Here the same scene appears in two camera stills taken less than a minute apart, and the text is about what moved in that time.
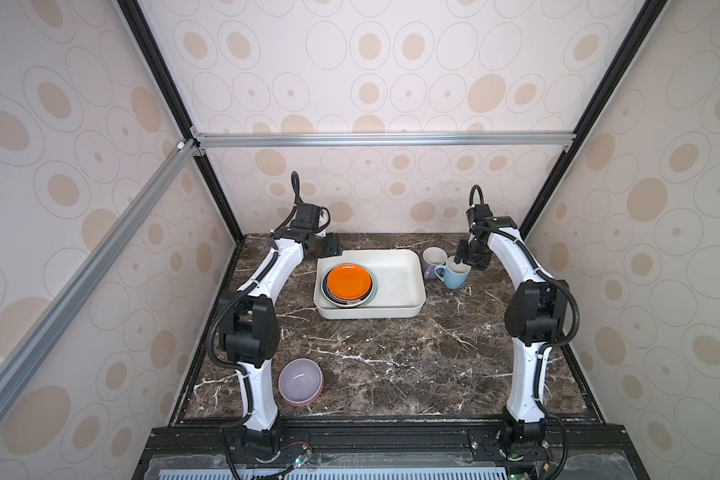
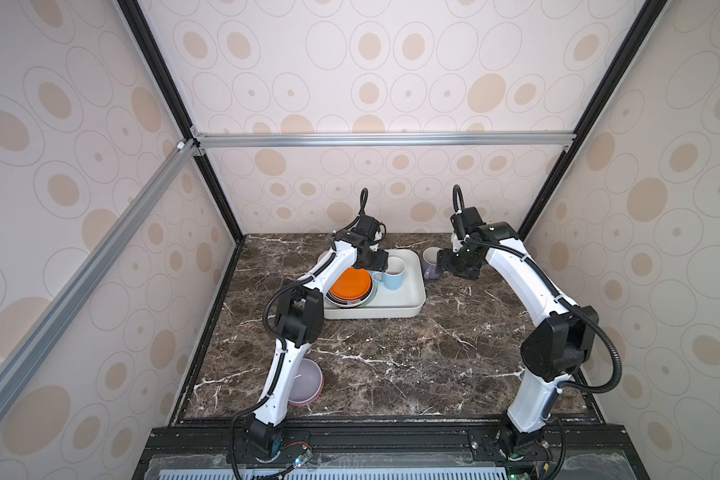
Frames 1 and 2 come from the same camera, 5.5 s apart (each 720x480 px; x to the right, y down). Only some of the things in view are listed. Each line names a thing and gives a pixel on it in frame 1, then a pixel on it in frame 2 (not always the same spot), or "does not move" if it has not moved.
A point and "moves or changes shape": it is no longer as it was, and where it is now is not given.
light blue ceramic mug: x=453 y=275 moves or changes shape
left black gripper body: x=325 y=247 → x=374 y=261
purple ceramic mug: x=432 y=257 does not move
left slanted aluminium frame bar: x=2 y=379 does not move
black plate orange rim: x=347 y=284 does not move
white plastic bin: x=401 y=284 does not move
